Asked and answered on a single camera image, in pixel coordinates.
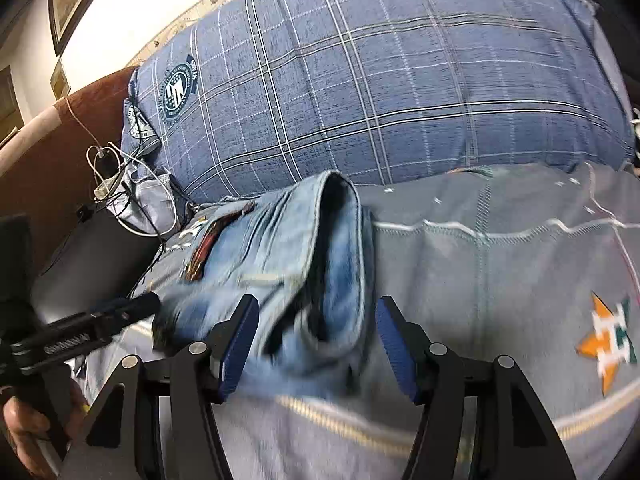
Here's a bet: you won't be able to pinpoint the grey patterned bed quilt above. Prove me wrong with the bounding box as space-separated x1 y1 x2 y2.
81 162 639 479

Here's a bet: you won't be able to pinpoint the white charging cable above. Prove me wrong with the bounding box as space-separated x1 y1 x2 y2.
64 96 181 239

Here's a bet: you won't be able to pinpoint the blue plaid pillow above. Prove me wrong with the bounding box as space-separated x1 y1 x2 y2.
122 0 634 202

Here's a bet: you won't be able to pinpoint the black cushion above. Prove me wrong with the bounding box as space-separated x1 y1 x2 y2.
32 211 160 324

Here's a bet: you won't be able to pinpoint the left hand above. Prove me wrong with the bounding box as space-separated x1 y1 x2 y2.
2 379 89 479

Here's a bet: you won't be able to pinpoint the light blue denim jeans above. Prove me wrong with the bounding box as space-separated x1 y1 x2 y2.
140 171 373 398

